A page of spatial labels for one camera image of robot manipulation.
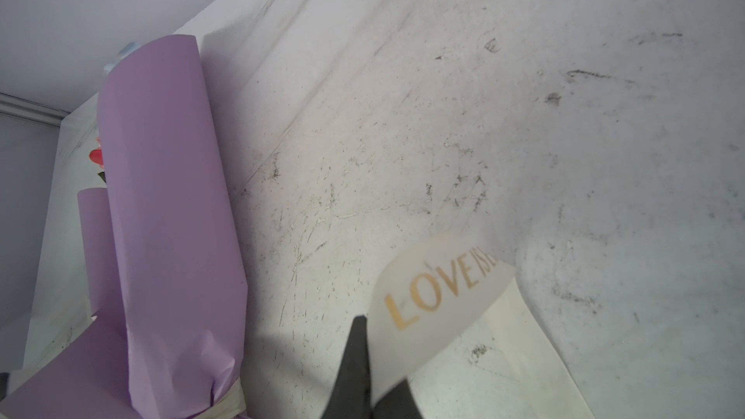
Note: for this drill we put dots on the cream printed ribbon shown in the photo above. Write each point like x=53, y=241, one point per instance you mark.
x=428, y=295

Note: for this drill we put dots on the white blue fake rose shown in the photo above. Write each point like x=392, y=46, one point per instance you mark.
x=126, y=51

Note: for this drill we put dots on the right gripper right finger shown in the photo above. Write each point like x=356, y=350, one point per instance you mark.
x=398, y=403

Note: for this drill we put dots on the pink purple wrapping paper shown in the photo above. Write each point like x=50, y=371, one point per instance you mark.
x=165, y=273

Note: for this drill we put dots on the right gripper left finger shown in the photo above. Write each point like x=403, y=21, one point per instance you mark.
x=351, y=395

